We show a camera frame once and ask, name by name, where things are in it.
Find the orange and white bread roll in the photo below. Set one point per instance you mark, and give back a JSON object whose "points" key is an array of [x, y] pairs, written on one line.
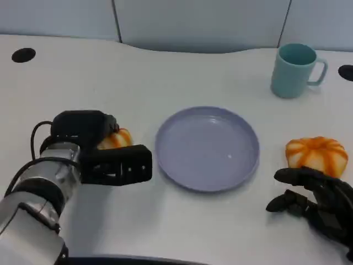
{"points": [[120, 139], [314, 153]]}

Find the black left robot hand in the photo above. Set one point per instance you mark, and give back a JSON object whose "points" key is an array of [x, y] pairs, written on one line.
{"points": [[80, 124]]}

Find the black table grommet hole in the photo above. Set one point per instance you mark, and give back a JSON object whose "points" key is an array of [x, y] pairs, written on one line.
{"points": [[23, 55], [346, 72]]}

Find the pale green mug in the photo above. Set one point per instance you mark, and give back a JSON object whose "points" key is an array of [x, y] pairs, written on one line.
{"points": [[289, 77]]}

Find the lilac plate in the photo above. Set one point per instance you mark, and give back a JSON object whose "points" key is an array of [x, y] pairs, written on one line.
{"points": [[207, 149]]}

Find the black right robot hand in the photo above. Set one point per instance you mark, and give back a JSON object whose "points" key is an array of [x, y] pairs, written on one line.
{"points": [[331, 207]]}

